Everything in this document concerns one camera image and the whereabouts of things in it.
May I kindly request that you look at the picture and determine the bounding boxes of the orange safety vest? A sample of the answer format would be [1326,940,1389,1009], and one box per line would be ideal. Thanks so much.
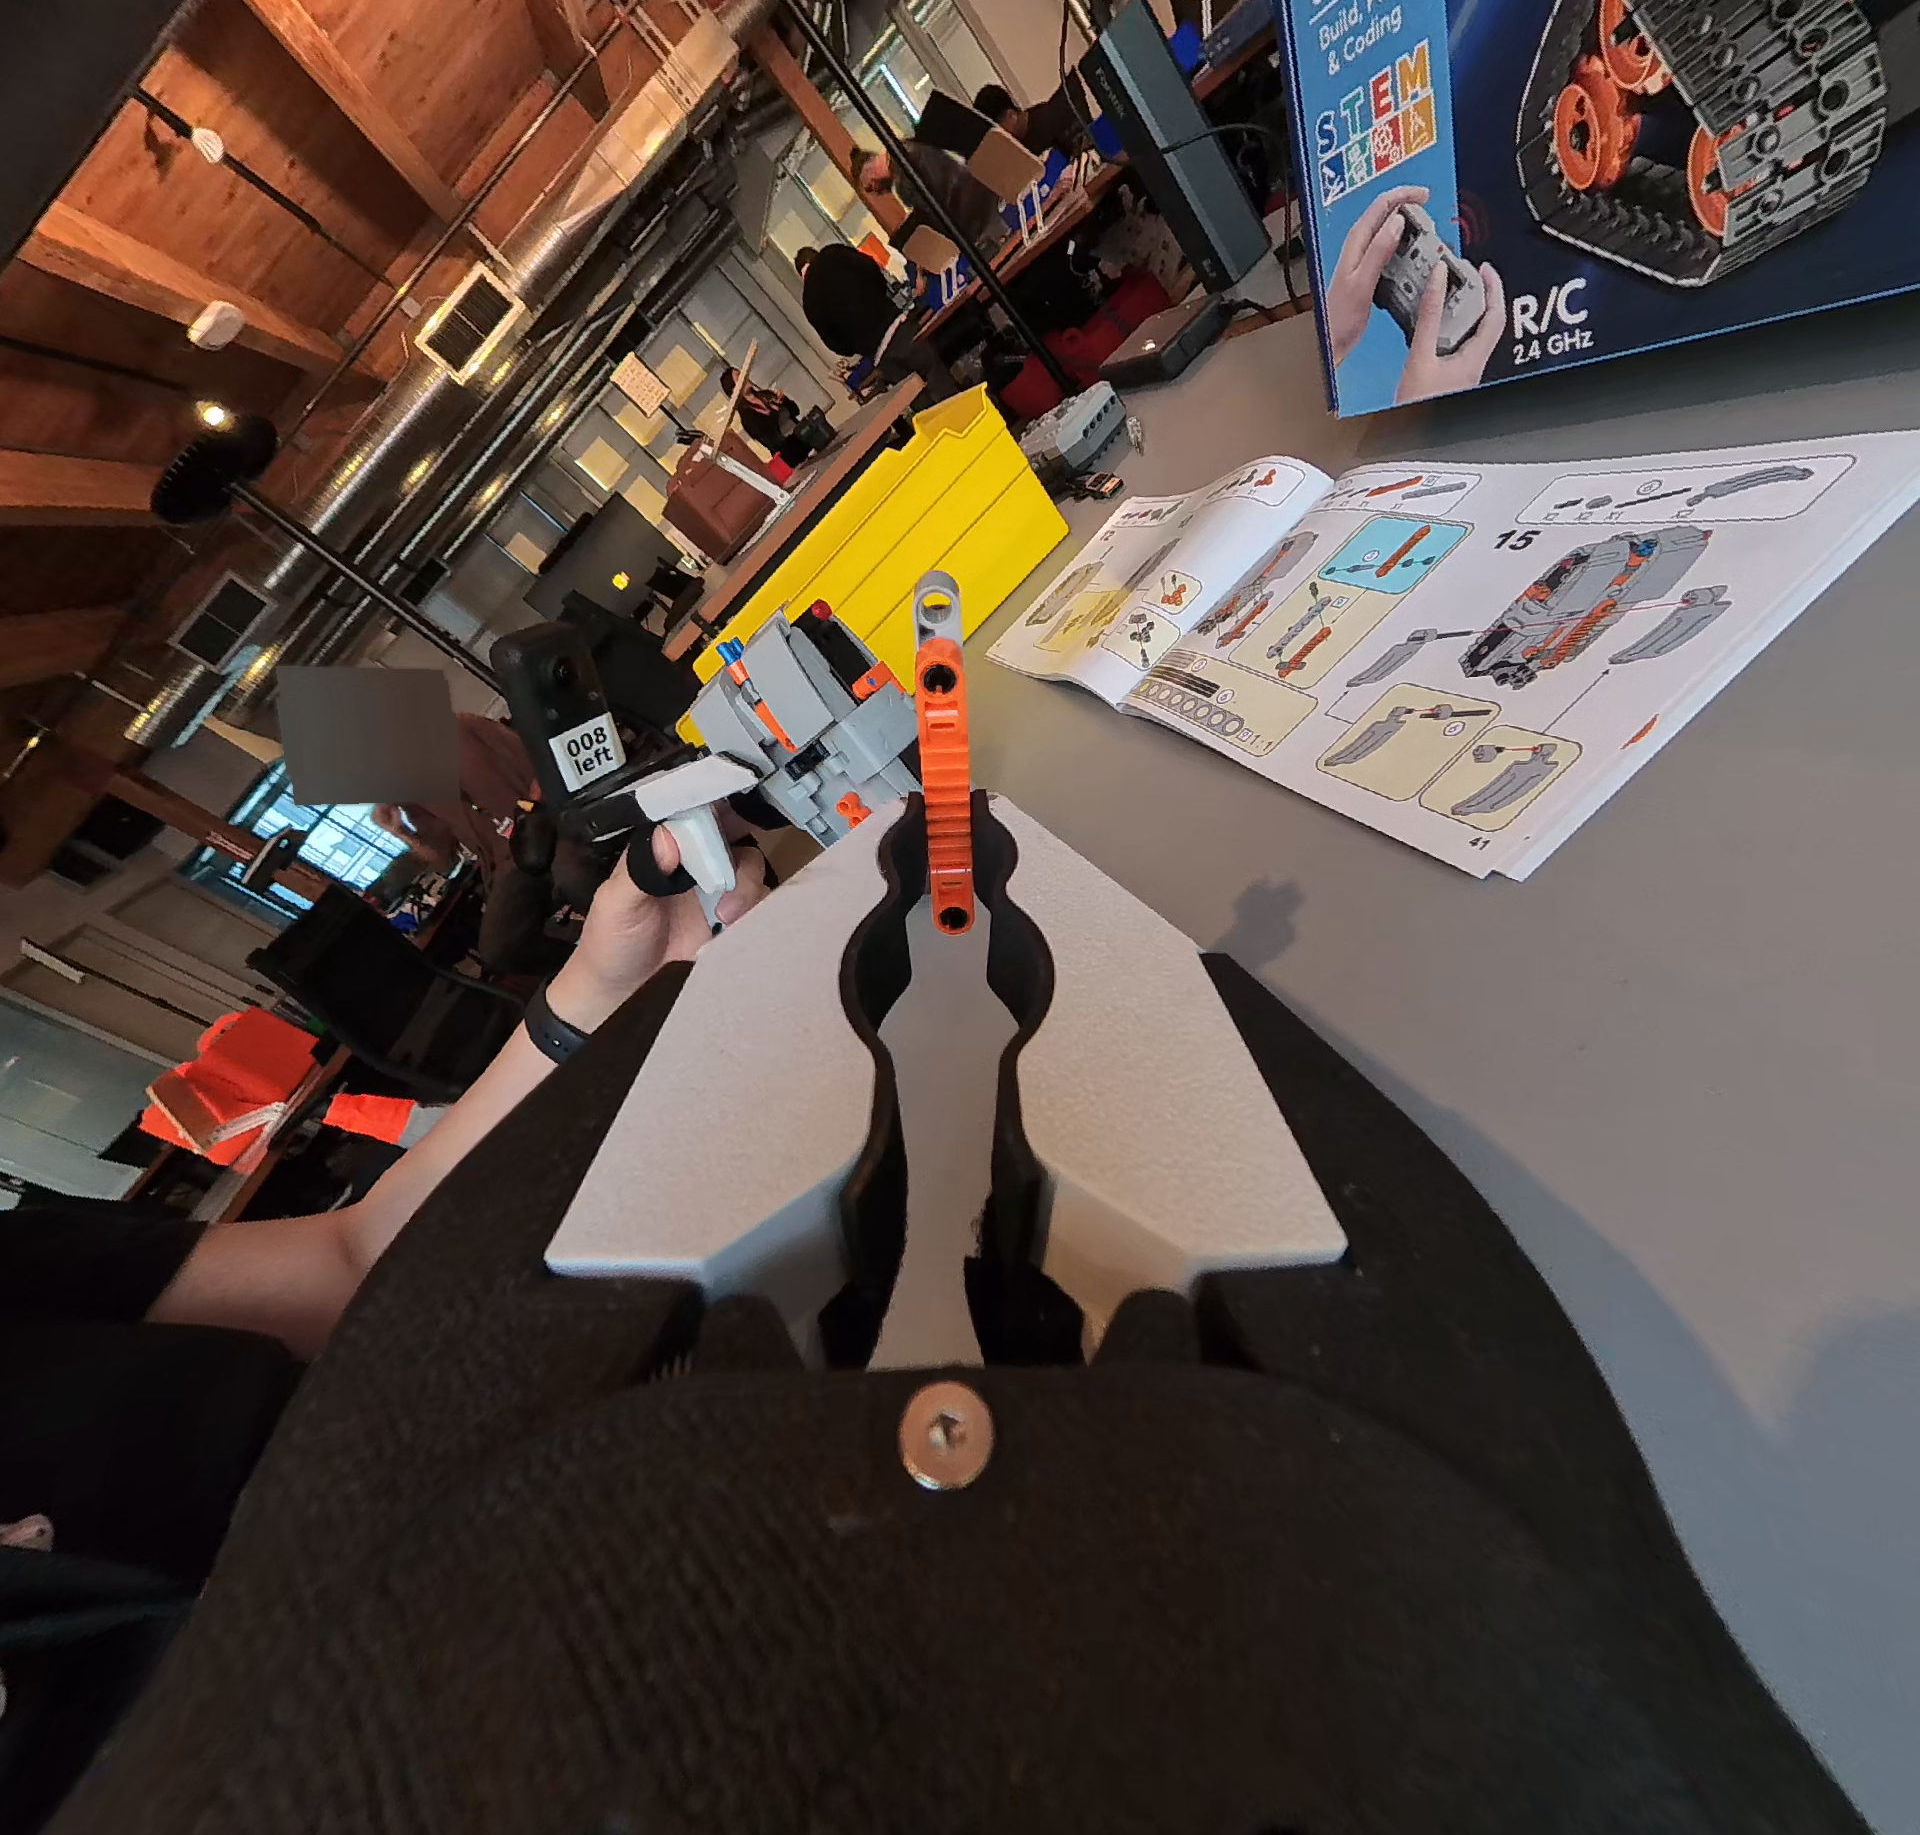
[141,1007,452,1164]

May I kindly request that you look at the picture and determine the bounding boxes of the person's left forearm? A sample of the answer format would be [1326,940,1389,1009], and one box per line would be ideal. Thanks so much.
[150,1015,577,1360]

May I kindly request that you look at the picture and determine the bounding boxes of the grey toy robot assembly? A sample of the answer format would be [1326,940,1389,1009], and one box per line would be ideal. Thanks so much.
[688,602,923,843]

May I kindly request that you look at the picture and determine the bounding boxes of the white ceiling vent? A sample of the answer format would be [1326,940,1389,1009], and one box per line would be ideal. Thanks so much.
[416,263,529,376]

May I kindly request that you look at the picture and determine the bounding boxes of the black metal pole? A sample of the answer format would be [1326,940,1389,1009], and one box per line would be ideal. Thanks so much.
[732,0,1084,384]

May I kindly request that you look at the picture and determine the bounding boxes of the open instruction booklet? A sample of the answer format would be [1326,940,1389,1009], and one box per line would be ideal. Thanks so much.
[988,429,1920,881]

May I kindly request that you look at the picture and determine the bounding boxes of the person's black clothing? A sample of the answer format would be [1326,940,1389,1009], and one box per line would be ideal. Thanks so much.
[0,1201,309,1835]

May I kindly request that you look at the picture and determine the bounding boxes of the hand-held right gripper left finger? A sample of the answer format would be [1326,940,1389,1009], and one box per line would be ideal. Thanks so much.
[547,795,919,1365]

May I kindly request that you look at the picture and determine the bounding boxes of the grey toy motor block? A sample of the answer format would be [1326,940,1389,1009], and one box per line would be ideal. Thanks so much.
[1021,380,1129,483]

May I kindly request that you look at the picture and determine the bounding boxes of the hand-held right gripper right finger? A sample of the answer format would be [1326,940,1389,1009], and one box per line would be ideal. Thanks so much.
[971,791,1348,1365]

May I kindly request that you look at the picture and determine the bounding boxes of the orange and grey toy beam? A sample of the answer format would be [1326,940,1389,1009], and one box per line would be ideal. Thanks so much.
[911,570,988,936]

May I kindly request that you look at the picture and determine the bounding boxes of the dark computer monitor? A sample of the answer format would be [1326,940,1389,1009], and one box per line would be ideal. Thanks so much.
[1075,0,1277,293]

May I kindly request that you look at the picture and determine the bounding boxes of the yellow plastic bin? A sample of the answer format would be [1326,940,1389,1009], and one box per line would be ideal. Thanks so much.
[666,382,1069,745]

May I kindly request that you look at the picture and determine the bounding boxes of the person's left hand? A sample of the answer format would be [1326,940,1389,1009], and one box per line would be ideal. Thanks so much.
[542,812,780,1039]

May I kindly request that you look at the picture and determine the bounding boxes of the blue toy box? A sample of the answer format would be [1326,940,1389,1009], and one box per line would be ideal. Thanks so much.
[1260,0,1920,420]

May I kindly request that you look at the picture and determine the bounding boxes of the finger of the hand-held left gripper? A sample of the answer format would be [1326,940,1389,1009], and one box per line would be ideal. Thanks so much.
[629,750,770,826]

